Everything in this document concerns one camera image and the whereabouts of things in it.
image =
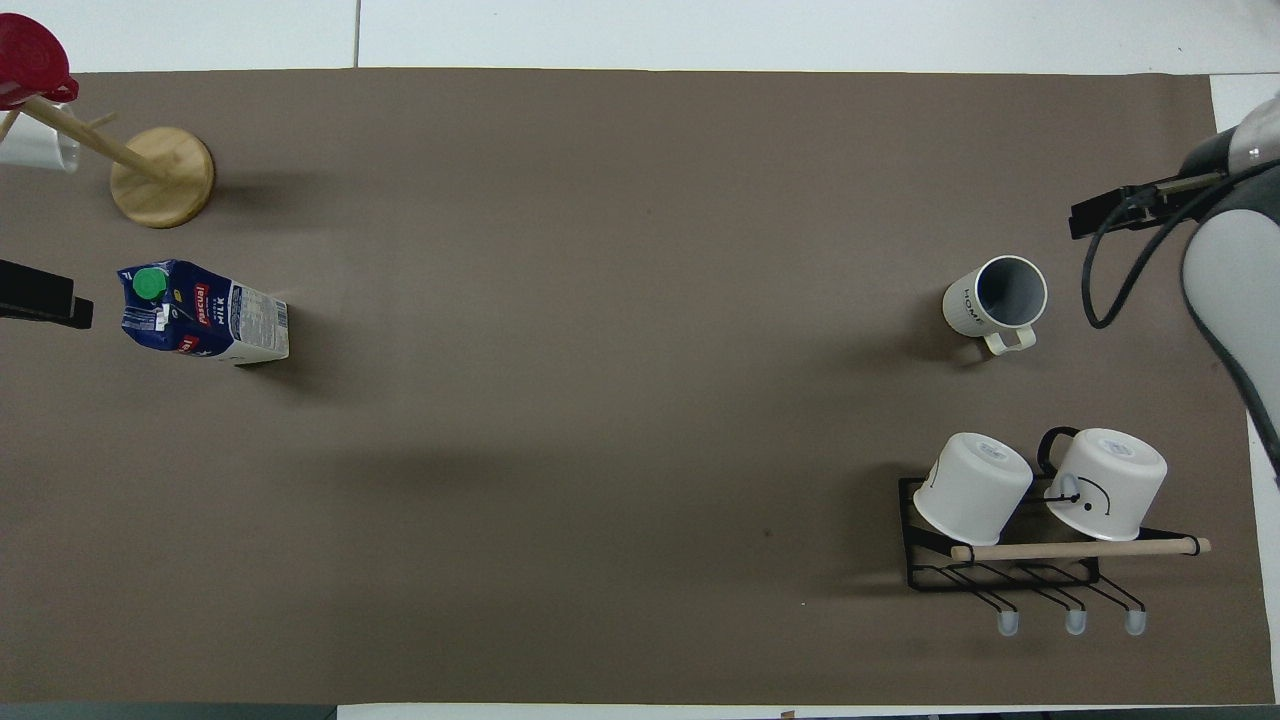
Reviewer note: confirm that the wooden mug tree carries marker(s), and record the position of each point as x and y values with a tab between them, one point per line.
165	180

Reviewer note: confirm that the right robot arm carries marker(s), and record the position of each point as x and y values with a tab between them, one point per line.
1232	260

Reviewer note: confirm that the plain white cup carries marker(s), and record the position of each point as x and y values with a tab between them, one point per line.
38	148

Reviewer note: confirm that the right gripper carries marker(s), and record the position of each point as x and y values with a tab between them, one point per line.
1208	160

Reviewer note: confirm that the cream ribbed mug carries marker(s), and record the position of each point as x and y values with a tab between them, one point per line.
975	305

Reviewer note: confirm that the blue and white milk carton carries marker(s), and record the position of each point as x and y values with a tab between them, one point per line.
205	312

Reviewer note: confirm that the red cup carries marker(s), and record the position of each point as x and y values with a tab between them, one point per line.
30	55

